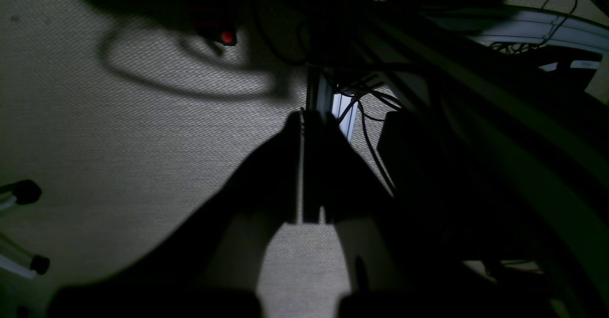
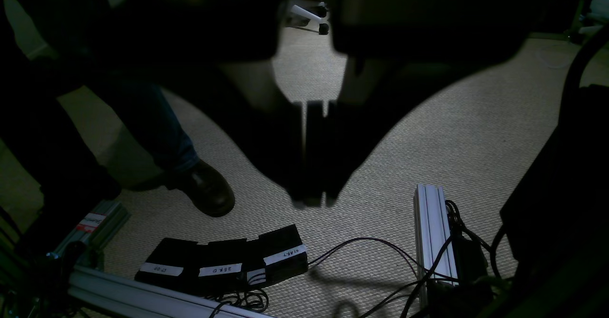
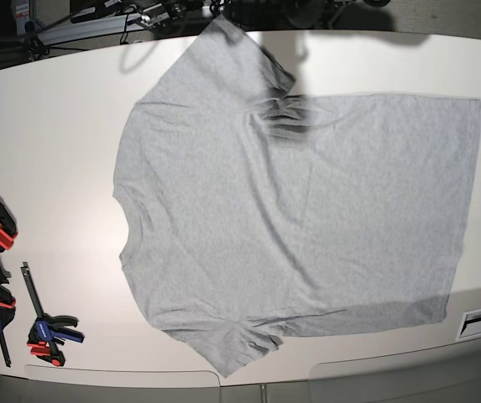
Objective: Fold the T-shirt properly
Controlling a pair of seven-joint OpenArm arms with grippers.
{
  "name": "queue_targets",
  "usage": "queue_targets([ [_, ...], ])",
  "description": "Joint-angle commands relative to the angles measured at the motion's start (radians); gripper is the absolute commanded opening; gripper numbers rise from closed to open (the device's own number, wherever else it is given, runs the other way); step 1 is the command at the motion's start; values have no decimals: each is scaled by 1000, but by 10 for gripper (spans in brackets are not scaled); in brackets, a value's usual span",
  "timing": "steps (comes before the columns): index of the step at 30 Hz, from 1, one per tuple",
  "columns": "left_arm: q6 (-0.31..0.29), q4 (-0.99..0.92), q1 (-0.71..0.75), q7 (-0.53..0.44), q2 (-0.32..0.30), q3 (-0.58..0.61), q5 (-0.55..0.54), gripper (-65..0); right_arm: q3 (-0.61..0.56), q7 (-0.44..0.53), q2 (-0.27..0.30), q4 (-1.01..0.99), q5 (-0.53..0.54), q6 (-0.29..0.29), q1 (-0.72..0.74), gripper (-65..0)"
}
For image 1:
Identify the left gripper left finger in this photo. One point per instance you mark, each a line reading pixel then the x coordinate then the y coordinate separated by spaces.
pixel 219 249

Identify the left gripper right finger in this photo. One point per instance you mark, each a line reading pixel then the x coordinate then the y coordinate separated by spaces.
pixel 393 261

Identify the red indicator light device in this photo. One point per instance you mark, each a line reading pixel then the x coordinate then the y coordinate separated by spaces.
pixel 212 24

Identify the aluminium frame post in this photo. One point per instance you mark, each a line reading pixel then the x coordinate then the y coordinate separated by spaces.
pixel 323 96

